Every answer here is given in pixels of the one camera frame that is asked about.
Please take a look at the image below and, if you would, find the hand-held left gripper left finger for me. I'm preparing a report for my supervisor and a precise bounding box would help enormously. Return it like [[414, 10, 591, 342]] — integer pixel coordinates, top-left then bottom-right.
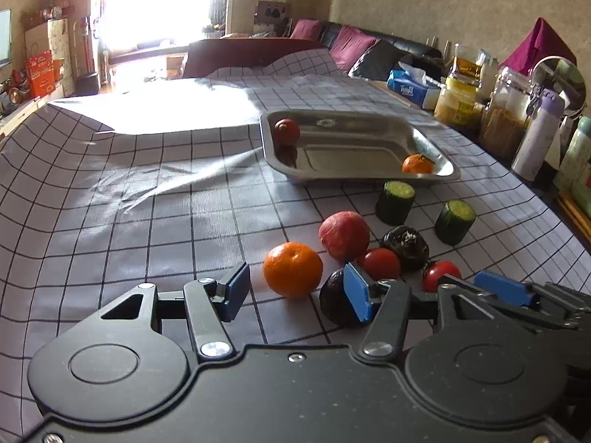
[[99, 262, 252, 363]]

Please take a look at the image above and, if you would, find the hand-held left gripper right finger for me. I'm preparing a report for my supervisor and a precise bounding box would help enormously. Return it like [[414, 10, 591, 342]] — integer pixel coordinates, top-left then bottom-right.
[[343, 262, 496, 360]]

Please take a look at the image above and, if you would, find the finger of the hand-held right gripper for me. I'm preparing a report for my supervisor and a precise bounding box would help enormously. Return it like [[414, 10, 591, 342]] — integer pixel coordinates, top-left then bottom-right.
[[438, 275, 581, 332], [474, 270, 591, 311]]

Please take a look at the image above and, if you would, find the dark passion fruit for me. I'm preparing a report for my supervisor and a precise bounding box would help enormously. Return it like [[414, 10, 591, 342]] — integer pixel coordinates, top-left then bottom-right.
[[318, 268, 370, 328], [379, 226, 430, 272]]

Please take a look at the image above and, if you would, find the cherry tomato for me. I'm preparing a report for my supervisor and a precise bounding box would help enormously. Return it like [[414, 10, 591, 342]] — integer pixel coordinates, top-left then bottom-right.
[[358, 248, 402, 282], [422, 260, 462, 292]]

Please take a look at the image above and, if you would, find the large red radish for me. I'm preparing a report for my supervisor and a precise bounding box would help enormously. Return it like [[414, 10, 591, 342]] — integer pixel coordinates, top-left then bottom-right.
[[318, 211, 371, 261]]

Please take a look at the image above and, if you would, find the large mandarin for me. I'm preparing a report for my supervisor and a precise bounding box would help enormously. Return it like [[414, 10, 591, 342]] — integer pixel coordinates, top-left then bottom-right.
[[263, 242, 324, 300]]

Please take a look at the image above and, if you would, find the cucumber piece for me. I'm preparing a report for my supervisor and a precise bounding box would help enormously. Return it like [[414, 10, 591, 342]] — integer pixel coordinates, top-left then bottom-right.
[[375, 181, 416, 226], [435, 199, 477, 246]]

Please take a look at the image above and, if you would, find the stainless steel tray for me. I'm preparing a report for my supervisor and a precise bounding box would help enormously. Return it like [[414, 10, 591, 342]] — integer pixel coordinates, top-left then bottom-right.
[[259, 110, 461, 189]]

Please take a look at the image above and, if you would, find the checked tablecloth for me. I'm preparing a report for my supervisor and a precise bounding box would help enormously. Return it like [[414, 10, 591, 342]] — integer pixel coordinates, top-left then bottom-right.
[[0, 48, 591, 443]]

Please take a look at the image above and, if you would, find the small mandarin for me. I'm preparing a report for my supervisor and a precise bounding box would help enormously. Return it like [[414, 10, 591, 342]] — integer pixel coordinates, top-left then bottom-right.
[[402, 153, 436, 175]]

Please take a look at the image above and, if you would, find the pale green bottle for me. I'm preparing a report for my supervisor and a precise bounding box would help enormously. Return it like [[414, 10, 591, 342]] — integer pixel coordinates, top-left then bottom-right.
[[554, 115, 591, 195]]

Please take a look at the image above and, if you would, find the lilac thermos bottle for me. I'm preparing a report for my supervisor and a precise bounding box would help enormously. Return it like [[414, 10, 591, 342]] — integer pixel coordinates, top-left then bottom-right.
[[512, 92, 566, 182]]

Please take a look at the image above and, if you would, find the small red radish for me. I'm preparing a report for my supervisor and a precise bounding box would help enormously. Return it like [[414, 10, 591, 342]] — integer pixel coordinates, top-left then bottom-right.
[[272, 119, 302, 148]]

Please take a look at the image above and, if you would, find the clip-top glass jar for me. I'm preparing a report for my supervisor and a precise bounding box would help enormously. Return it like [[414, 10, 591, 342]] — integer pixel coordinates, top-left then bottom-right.
[[478, 67, 539, 161]]

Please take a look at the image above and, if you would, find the yellow jar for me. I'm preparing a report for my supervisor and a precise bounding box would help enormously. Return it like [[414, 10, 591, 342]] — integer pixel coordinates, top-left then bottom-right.
[[434, 76, 482, 126]]

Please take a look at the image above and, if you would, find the blue tissue pack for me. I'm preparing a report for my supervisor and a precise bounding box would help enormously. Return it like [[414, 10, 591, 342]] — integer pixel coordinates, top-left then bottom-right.
[[387, 68, 441, 107]]

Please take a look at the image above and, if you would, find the round mirror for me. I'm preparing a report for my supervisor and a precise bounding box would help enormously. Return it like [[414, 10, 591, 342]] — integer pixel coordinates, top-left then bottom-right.
[[529, 55, 587, 118]]

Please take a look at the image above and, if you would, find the glass bottle with amber liquid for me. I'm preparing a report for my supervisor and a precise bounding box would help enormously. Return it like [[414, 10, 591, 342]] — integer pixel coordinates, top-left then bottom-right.
[[450, 44, 482, 79]]

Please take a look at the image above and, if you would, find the dark red chair back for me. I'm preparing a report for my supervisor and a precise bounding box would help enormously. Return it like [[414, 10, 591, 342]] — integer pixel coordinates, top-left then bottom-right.
[[182, 38, 328, 79]]

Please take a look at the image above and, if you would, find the black quilted cushion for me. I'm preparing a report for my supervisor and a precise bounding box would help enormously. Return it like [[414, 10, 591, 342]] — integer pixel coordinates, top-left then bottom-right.
[[348, 39, 408, 81]]

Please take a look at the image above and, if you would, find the magenta cloth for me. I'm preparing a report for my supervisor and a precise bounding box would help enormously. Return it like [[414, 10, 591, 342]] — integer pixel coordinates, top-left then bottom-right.
[[499, 17, 578, 72]]

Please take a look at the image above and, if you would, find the large magenta cushion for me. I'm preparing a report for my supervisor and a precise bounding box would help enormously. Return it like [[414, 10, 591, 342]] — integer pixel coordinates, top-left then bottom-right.
[[329, 25, 380, 72]]

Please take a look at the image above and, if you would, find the black leather sofa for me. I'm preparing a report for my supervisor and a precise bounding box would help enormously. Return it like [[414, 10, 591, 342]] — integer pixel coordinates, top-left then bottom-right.
[[318, 21, 445, 81]]

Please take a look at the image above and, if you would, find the black round stool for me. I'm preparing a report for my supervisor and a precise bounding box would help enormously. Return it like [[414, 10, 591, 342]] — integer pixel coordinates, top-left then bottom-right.
[[76, 71, 100, 97]]

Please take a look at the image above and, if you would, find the small magenta cushion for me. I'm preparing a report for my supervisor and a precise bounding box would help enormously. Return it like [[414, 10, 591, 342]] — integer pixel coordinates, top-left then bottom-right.
[[290, 19, 324, 40]]

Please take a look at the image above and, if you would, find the patterned cabinet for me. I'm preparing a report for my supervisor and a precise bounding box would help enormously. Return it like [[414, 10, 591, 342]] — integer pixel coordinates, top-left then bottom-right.
[[25, 17, 77, 97]]

